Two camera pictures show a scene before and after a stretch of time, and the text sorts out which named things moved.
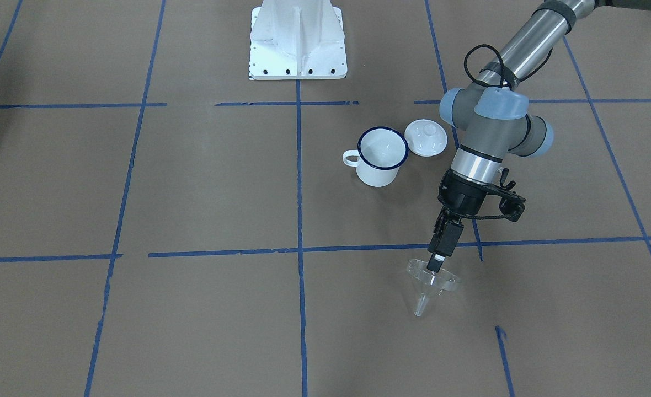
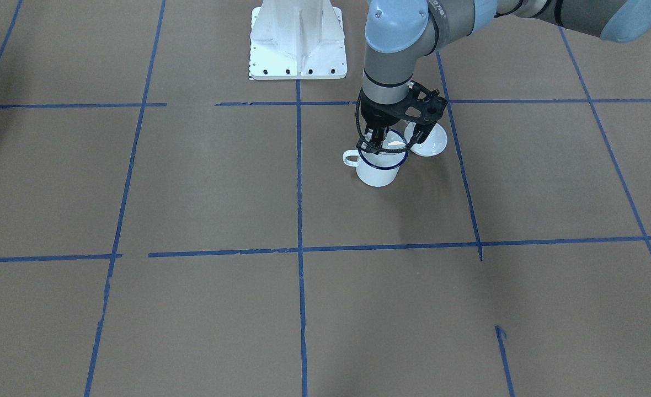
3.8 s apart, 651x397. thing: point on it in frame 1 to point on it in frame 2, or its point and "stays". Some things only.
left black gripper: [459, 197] to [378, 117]
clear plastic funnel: [427, 283] to [387, 137]
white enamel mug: [381, 151] stays
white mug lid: [426, 137] stays
